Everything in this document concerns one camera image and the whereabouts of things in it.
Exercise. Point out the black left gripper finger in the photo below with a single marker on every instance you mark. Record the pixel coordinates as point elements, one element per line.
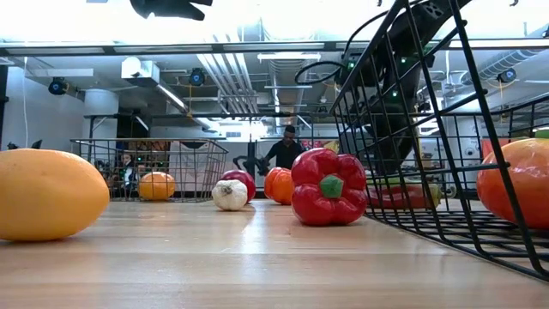
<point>171,6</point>

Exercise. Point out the red chili pepper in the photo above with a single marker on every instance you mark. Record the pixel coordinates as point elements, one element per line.
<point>399,197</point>

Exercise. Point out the red bell pepper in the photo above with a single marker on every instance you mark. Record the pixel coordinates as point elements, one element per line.
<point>313,171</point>

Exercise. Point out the red tomato green calyx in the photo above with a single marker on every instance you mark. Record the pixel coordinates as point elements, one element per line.
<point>244,178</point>

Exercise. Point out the orange persimmon green calyx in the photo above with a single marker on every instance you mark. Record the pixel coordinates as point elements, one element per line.
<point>525,184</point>

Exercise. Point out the orange yellow bell pepper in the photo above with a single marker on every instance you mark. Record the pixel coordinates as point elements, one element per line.
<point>156,186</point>

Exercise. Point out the white garlic bulb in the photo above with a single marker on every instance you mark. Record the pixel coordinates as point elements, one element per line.
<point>229,195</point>

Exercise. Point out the yellow lemon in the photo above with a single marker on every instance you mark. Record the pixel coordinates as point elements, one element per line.
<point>47,193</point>

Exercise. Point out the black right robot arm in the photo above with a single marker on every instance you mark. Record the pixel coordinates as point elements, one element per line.
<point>429,21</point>

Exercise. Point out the white ceiling unit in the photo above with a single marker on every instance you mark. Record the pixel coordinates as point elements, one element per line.
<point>139,70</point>

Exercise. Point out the black ceiling spotlight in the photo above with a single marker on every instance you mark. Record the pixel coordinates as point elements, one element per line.
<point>507,76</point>
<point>57,86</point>
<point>197,77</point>

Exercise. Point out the colourful patterned cloth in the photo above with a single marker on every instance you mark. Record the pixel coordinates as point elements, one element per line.
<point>319,143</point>

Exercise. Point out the orange red banner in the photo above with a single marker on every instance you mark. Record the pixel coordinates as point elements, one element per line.
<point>489,146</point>

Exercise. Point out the person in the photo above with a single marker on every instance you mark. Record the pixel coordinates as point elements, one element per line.
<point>285,154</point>

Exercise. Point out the orange ribbed pumpkin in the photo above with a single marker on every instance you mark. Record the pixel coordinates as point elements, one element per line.
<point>279,185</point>

